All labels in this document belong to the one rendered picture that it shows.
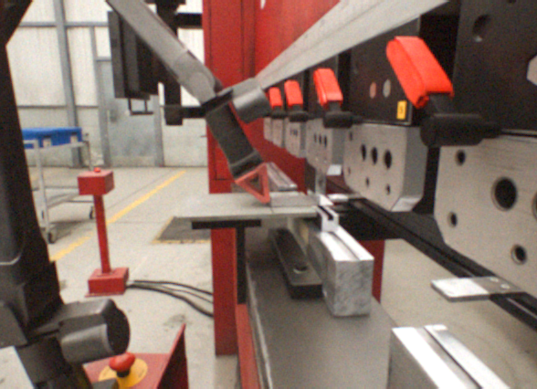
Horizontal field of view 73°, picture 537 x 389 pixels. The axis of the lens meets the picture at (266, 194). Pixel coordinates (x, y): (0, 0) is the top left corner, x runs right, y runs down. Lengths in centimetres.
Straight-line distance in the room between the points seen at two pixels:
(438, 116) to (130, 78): 165
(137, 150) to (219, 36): 674
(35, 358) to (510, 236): 50
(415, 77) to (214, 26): 141
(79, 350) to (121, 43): 147
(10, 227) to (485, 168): 45
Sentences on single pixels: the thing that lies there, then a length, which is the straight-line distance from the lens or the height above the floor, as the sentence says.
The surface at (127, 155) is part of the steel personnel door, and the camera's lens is 832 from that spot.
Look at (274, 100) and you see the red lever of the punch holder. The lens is 82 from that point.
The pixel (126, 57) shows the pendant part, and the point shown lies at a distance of 181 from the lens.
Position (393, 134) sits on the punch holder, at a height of 117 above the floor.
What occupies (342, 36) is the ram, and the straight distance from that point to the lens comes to 51.
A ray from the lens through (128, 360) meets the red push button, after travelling 66.
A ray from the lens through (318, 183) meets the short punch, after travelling 73.
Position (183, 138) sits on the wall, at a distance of 795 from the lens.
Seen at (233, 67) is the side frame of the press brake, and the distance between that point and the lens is 160.
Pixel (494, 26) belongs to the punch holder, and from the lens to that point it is 26.
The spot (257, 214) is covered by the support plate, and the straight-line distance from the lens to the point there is 68.
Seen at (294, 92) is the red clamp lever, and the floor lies 122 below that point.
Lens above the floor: 119
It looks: 13 degrees down
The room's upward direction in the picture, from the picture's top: straight up
